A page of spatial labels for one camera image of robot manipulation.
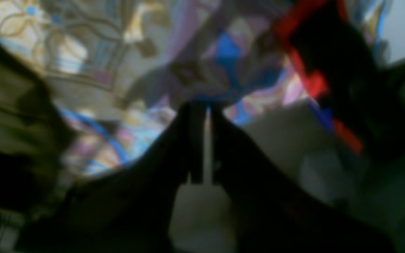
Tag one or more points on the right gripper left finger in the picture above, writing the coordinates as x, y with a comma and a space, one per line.
128, 211

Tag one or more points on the camouflage T-shirt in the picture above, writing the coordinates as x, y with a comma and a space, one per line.
33, 137

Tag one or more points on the patterned tile tablecloth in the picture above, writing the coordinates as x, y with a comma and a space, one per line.
117, 70

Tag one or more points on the red black clamp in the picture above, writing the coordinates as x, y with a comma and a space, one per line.
338, 71

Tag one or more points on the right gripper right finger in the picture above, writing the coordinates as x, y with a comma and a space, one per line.
276, 215

